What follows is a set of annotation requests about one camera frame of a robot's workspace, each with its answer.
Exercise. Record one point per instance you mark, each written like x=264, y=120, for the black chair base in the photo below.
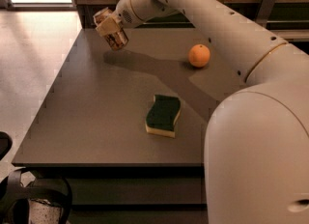
x=33, y=203

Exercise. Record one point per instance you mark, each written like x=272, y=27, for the right metal wall bracket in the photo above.
x=264, y=11

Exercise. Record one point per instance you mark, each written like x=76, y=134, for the grey drawer cabinet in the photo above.
x=91, y=129

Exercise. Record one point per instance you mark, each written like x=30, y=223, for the orange fruit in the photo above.
x=199, y=55

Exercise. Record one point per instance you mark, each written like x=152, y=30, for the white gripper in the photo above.
x=124, y=13

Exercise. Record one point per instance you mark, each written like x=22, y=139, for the orange soda can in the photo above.
x=117, y=40

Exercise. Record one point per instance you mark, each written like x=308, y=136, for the green and yellow sponge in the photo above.
x=163, y=115

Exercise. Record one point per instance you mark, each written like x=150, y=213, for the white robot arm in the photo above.
x=256, y=153

